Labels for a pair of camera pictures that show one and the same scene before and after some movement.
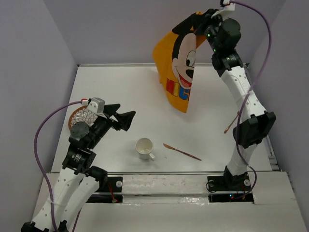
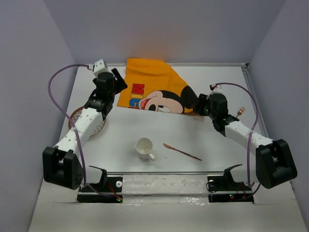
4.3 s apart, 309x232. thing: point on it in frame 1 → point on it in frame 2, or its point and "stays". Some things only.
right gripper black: [200, 27] → [202, 99]
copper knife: [182, 152] stays
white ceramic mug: [144, 147] stays
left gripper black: [126, 118] → [119, 88]
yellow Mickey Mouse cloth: [174, 55] → [152, 85]
